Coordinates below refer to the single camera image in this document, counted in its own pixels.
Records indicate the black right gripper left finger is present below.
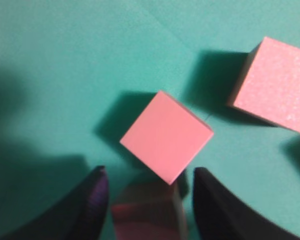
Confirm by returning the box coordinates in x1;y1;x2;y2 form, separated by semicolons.
0;166;109;240

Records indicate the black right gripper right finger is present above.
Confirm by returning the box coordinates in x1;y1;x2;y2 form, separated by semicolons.
192;167;300;240

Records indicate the pink cube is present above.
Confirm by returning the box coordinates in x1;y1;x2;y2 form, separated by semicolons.
111;181;188;240
228;37;300;133
120;91;214;185

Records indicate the green cloth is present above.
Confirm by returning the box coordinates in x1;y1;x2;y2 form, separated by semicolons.
0;0;300;240

